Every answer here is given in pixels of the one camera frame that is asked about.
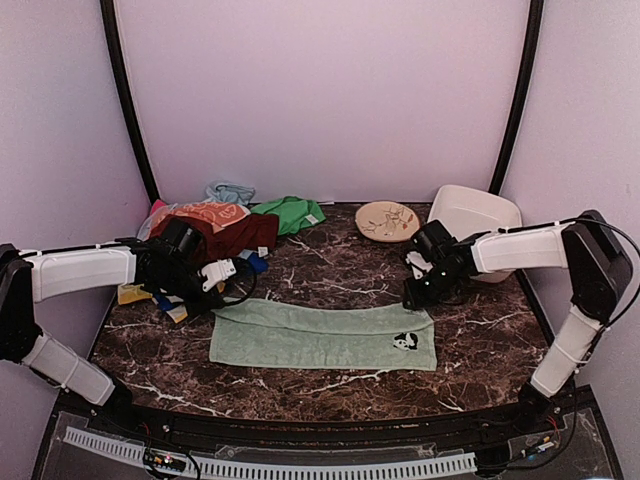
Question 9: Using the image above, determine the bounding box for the left black frame post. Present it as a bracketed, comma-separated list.
[99, 0, 160, 204]

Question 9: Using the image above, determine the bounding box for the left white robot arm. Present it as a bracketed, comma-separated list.
[1, 220, 237, 436]

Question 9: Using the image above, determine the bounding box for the light blue towel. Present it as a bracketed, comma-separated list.
[205, 182, 256, 206]

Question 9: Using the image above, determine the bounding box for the royal blue towel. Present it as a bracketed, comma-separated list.
[247, 252, 269, 274]

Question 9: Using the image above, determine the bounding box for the small green circuit board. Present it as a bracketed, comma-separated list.
[143, 450, 187, 472]

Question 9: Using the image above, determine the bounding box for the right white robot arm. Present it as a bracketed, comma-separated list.
[403, 210, 639, 434]

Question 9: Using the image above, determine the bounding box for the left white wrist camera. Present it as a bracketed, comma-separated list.
[199, 259, 237, 292]

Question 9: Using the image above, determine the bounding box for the beige bird ceramic plate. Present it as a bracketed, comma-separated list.
[355, 201, 420, 243]

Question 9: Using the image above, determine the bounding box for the white slotted cable duct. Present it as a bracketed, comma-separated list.
[62, 427, 477, 479]

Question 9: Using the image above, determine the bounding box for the white yellow patterned towel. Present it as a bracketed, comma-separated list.
[117, 284, 188, 324]

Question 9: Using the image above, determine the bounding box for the black front table rail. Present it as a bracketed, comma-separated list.
[87, 405, 547, 449]

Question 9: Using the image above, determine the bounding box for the dark red towel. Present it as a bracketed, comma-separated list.
[150, 214, 279, 267]

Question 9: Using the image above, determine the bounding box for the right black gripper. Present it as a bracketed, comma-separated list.
[404, 264, 464, 310]

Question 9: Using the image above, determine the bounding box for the orange pink patterned towel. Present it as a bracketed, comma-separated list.
[137, 200, 250, 240]

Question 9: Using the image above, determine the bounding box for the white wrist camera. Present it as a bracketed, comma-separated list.
[199, 259, 237, 292]
[405, 251, 429, 280]

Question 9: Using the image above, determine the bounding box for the bright green towel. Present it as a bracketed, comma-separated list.
[250, 196, 326, 236]

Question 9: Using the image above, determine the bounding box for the right black frame post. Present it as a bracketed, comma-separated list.
[488, 0, 545, 195]

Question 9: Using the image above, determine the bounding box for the mint green panda towel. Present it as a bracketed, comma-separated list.
[209, 299, 437, 372]

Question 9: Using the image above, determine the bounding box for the black camera cable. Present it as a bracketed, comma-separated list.
[214, 257, 259, 310]

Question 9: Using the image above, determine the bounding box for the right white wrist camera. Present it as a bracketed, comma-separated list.
[405, 251, 429, 280]

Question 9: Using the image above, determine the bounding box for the white plastic tub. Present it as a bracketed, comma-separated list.
[427, 183, 522, 285]

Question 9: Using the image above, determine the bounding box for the black frame post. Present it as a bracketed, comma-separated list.
[99, 0, 160, 204]
[488, 0, 545, 195]

